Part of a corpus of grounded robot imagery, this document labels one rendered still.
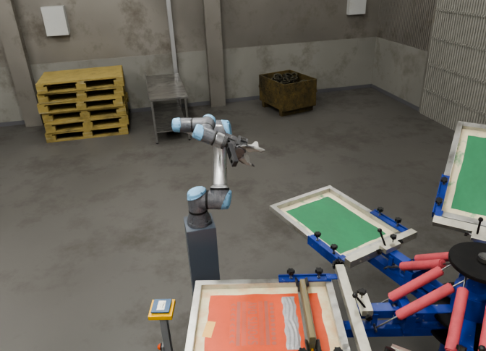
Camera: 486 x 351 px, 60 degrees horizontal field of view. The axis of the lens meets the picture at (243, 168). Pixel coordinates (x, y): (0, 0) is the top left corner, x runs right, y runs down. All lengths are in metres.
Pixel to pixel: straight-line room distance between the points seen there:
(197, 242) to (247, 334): 0.67
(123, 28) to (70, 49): 1.04
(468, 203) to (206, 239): 1.70
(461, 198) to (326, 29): 6.71
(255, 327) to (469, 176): 1.76
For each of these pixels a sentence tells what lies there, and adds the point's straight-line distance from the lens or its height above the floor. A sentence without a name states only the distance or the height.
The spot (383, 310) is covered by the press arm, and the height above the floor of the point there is 1.04.
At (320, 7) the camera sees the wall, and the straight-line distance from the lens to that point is 9.22.
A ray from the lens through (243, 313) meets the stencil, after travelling 2.39.
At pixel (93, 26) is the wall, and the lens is 8.55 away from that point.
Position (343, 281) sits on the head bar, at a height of 1.04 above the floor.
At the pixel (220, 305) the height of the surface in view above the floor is 0.95.
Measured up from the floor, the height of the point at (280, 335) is 0.96.
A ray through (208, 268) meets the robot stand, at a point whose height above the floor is 0.90.
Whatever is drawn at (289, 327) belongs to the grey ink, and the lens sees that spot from 2.32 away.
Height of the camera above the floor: 2.65
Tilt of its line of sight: 26 degrees down
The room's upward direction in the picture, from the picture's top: 2 degrees counter-clockwise
